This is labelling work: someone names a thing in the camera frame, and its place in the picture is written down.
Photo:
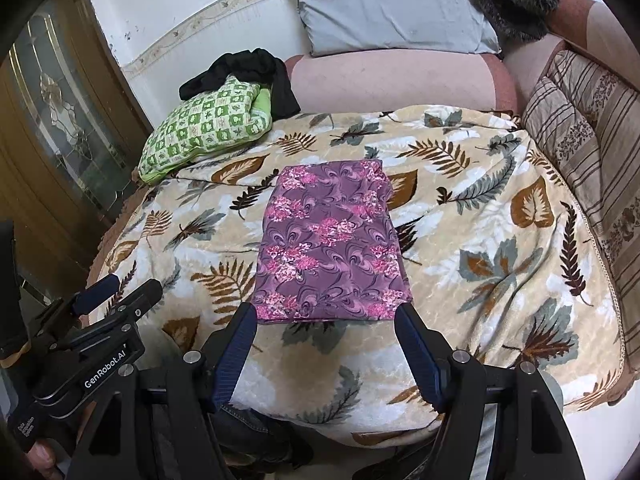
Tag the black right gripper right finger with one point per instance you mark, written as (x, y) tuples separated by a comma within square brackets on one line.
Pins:
[(497, 423)]

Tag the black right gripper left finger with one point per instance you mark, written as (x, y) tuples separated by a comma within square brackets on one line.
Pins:
[(120, 439)]

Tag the purple pink floral cloth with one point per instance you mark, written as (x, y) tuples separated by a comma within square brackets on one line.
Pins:
[(329, 250)]

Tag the left hand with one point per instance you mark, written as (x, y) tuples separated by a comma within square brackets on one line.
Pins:
[(42, 458)]

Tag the wooden glass door cabinet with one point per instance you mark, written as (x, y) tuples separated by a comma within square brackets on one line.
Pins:
[(71, 133)]

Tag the beige leaf pattern blanket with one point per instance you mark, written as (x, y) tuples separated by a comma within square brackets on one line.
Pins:
[(498, 255)]

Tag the green white checked pillow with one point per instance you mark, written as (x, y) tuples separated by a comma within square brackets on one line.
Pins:
[(208, 124)]

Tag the brown striped cushion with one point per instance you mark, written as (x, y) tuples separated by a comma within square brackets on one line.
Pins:
[(585, 120)]

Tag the black garment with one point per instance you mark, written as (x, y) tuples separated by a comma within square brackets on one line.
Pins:
[(258, 67)]

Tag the dark furry cushion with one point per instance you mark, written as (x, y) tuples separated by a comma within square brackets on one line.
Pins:
[(518, 21)]

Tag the grey pillow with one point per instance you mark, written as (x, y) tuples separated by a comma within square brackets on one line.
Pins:
[(341, 26)]

